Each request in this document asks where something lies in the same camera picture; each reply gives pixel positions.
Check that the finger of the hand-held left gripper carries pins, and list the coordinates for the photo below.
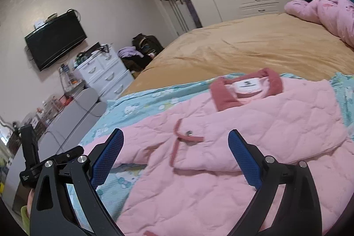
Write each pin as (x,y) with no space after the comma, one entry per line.
(69,152)

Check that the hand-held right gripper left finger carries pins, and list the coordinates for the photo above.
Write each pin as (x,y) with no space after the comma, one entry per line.
(107,158)

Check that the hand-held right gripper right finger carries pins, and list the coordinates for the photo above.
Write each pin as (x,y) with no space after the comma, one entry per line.
(246,161)

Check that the pink quilted jacket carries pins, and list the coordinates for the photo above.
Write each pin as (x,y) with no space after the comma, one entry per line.
(207,183)

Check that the person's left forearm green sleeve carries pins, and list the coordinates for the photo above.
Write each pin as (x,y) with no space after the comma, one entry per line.
(25,218)

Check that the dark clothes pile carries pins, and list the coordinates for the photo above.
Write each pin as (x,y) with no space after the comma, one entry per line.
(137,63)

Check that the purple clothes pile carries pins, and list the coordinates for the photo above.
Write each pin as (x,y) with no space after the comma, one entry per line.
(130,52)

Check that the person's left hand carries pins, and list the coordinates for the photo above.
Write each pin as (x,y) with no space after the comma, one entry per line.
(29,197)

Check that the grey low cabinet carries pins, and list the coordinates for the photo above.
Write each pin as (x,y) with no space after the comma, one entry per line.
(69,120)

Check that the clutter of small items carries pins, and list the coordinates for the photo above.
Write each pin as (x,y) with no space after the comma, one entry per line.
(51,107)

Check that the blue cartoon printed blanket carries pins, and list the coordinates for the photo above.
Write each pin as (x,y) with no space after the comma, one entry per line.
(132,108)

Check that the clear water bottle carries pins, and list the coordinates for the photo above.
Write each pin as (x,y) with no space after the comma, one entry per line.
(64,77)

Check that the white drawer chest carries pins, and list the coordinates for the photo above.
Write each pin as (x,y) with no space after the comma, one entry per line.
(110,75)

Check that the dark flat panel on chest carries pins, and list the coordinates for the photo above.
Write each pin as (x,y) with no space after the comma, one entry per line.
(92,48)

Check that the tan bed blanket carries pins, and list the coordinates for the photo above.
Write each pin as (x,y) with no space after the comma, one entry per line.
(235,45)

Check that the dark backpack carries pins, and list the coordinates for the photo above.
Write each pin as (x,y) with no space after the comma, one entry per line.
(146,42)

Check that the white box on television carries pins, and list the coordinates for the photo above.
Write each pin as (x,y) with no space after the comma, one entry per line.
(39,24)

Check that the white door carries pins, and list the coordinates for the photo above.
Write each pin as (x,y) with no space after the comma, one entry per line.
(182,14)

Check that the pink duvet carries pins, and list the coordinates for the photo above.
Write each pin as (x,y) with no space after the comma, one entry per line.
(332,17)

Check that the black wall television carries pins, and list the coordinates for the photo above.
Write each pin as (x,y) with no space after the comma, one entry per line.
(55,39)

